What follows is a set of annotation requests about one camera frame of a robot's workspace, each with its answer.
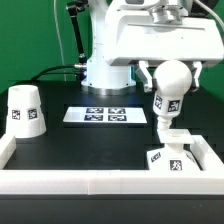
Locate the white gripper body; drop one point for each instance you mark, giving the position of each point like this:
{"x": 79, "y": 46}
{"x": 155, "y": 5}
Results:
{"x": 131, "y": 36}

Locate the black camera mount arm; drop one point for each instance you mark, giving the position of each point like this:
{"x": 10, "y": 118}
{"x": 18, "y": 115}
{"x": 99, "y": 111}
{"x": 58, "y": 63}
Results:
{"x": 74, "y": 8}

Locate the white lamp base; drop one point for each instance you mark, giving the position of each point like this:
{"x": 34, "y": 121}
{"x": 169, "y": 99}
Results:
{"x": 172, "y": 156}

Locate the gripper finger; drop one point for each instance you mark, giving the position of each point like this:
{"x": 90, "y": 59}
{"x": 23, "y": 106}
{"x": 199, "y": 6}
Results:
{"x": 196, "y": 75}
{"x": 149, "y": 83}

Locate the white U-shaped fence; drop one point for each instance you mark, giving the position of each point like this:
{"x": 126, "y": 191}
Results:
{"x": 209, "y": 180}

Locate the white lamp shade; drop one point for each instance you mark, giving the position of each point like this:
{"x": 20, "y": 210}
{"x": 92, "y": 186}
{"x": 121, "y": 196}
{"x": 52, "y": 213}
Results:
{"x": 25, "y": 118}

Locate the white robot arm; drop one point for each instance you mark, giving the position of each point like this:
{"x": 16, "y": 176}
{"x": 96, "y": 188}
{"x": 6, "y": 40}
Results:
{"x": 106, "y": 79}

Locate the white marker board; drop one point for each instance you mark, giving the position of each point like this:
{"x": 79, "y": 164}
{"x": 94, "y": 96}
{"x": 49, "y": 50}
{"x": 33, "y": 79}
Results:
{"x": 128, "y": 115}

